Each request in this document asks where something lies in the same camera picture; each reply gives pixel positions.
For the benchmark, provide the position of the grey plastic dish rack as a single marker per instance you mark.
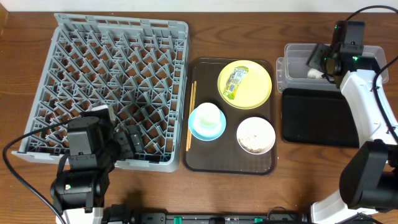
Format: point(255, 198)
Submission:
point(137, 66)

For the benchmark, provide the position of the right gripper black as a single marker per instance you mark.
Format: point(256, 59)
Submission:
point(319, 56)

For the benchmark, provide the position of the green snack wrapper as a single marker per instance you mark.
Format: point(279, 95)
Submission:
point(234, 81)

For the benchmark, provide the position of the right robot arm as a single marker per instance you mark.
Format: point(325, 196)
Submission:
point(368, 184)

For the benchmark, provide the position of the white pink bowl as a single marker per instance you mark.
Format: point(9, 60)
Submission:
point(256, 135)

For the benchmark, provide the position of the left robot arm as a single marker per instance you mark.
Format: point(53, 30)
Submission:
point(82, 179)

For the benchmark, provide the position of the white paper scrap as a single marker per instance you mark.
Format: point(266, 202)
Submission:
point(314, 74)

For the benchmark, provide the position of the dark brown serving tray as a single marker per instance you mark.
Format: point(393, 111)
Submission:
point(224, 154)

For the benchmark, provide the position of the clear plastic waste bin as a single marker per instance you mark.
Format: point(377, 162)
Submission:
point(292, 69)

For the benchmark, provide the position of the white plastic cup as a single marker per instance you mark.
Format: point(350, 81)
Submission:
point(207, 118)

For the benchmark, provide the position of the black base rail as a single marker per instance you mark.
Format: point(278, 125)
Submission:
point(162, 218)

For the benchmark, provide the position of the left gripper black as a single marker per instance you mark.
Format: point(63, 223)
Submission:
point(125, 144)

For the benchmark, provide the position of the black rectangular tray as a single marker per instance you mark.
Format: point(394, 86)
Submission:
point(317, 117)

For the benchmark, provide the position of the yellow round plate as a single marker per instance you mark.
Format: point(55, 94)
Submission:
point(254, 90)

